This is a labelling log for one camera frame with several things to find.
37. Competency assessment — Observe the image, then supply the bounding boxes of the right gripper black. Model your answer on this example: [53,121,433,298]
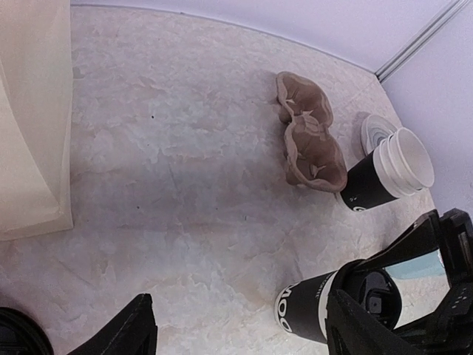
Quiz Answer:
[354,209,472,354]

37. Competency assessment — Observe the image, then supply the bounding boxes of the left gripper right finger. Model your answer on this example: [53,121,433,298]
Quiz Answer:
[325,266,410,354]

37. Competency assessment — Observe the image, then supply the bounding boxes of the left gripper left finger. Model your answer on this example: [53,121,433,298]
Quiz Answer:
[72,294,158,355]

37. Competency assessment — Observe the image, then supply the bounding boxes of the black paper coffee cup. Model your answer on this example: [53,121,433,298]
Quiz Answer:
[273,271,338,344]

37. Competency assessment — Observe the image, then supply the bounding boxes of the stack of paper cups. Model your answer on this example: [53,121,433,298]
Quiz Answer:
[336,127,435,212]

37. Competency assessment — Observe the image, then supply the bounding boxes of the stack of black lids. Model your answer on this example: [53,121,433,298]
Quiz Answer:
[1,307,54,355]

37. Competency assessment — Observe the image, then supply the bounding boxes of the black plastic cup lid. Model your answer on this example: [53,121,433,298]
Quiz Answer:
[356,269,402,330]

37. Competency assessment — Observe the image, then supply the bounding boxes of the light blue ceramic mug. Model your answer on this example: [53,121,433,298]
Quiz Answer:
[385,251,445,280]

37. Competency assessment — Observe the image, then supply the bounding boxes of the grey swirl silicone lid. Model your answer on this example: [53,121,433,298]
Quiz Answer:
[361,115,398,156]

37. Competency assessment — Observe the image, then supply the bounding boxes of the brown pulp cup carrier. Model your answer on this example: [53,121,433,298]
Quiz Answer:
[276,72,347,193]

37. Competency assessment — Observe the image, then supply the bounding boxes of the beige paper bag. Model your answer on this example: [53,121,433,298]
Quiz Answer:
[1,1,73,240]

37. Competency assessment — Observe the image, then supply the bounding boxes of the right aluminium corner post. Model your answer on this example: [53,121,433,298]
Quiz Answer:
[375,0,472,84]

